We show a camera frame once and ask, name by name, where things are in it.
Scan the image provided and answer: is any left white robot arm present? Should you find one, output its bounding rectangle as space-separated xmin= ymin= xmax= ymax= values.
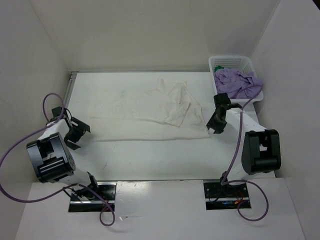
xmin=26 ymin=116 xmax=100 ymax=200

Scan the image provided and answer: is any white t shirt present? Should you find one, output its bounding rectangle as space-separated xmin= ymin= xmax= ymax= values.
xmin=87 ymin=78 xmax=209 ymax=142

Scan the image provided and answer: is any green t shirt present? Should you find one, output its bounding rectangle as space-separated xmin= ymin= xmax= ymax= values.
xmin=214 ymin=65 xmax=224 ymax=72

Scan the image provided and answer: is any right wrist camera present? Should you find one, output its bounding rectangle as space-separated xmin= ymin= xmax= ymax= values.
xmin=213 ymin=93 xmax=231 ymax=109

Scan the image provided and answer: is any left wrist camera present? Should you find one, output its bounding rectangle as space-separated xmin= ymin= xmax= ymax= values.
xmin=49 ymin=106 xmax=72 ymax=122

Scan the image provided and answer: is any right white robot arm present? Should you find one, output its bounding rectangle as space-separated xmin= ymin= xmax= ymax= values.
xmin=206 ymin=104 xmax=282 ymax=197

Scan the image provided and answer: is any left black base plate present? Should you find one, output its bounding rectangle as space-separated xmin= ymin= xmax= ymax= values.
xmin=68 ymin=182 xmax=117 ymax=213

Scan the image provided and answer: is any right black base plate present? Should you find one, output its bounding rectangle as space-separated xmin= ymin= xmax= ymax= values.
xmin=203 ymin=180 xmax=252 ymax=211

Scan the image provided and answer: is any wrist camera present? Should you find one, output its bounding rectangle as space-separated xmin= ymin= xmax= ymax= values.
xmin=49 ymin=106 xmax=72 ymax=122
xmin=213 ymin=93 xmax=231 ymax=109

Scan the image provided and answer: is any white plastic laundry basket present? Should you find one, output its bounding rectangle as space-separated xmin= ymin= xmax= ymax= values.
xmin=208 ymin=55 xmax=264 ymax=103

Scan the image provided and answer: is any purple t shirt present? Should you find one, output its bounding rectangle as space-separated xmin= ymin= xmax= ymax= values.
xmin=214 ymin=67 xmax=263 ymax=99

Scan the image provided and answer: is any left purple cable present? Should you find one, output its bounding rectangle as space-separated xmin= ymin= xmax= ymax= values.
xmin=0 ymin=92 xmax=116 ymax=226

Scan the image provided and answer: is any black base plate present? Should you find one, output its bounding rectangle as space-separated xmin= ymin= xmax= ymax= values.
xmin=68 ymin=182 xmax=117 ymax=213
xmin=203 ymin=180 xmax=252 ymax=211

